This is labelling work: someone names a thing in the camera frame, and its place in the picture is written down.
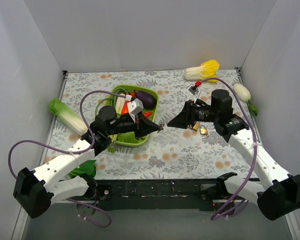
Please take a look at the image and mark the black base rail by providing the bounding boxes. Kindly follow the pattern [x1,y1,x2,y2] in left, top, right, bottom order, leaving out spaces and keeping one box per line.
[90,178,230,211]

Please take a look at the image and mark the white toy radish in basket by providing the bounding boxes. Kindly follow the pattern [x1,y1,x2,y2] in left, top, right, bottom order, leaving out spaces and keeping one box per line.
[115,97,126,114]

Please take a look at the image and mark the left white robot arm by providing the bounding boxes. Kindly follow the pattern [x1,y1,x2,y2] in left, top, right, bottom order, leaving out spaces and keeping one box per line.
[13,105,163,219]

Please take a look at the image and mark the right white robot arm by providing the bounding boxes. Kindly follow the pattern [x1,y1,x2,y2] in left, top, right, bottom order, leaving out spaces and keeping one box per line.
[167,89,300,221]

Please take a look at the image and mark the green bok choy toy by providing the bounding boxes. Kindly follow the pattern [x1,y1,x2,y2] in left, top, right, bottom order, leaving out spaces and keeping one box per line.
[68,160,97,178]

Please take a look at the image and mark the green toy long beans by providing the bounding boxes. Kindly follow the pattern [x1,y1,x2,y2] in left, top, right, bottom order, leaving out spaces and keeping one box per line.
[94,94,118,117]

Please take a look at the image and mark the green plastic basket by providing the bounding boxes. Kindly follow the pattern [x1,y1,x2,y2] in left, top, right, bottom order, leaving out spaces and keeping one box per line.
[104,84,159,147]

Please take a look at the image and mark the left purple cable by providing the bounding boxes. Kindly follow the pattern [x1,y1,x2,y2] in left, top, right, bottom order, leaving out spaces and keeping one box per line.
[7,90,132,229]

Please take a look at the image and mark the green leafy toy in basket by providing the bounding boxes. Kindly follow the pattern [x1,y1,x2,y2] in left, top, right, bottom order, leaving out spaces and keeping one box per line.
[107,132,136,153]

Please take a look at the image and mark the brass padlock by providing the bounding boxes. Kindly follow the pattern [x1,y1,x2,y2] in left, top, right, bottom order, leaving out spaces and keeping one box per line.
[187,122,209,139]

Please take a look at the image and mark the floral table mat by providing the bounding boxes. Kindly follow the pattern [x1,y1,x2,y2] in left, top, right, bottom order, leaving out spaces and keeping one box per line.
[61,70,250,180]

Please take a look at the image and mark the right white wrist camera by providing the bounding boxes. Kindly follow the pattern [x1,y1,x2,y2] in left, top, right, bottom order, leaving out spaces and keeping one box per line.
[187,85,200,96]

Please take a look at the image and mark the green napa cabbage toy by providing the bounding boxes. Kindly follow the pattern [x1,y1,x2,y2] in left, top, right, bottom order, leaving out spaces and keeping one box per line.
[48,98,88,136]

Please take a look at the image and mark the purple cable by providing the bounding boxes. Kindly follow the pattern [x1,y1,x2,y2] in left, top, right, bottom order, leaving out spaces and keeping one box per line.
[194,77,258,221]
[7,90,132,229]

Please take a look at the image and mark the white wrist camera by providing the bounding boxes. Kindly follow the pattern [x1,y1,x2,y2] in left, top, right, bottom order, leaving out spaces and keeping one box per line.
[187,85,200,96]
[127,98,144,123]

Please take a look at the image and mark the white toy daikon radish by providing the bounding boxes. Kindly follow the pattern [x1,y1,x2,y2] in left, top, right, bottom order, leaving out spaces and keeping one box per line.
[233,83,259,116]

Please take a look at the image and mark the purple toy eggplant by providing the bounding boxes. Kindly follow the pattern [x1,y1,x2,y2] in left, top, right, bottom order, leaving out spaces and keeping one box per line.
[134,90,157,110]

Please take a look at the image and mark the orange toy carrot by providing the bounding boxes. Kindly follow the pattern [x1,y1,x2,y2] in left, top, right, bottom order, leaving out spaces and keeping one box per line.
[121,92,135,115]

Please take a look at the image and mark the silver keys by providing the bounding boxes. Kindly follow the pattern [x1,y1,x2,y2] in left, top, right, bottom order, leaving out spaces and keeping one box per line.
[158,123,165,133]

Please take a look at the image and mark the yellow napa cabbage toy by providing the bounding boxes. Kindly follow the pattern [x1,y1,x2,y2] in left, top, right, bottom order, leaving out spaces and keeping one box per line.
[184,59,220,81]

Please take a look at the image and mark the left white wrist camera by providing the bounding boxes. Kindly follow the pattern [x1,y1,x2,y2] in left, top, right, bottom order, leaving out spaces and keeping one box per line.
[127,98,144,123]

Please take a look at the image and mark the red toy chili pepper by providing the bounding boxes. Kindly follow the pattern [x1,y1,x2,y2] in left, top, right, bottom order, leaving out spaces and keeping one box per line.
[143,112,153,118]

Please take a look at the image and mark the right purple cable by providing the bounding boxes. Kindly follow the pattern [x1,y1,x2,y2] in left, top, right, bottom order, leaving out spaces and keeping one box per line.
[194,77,258,221]

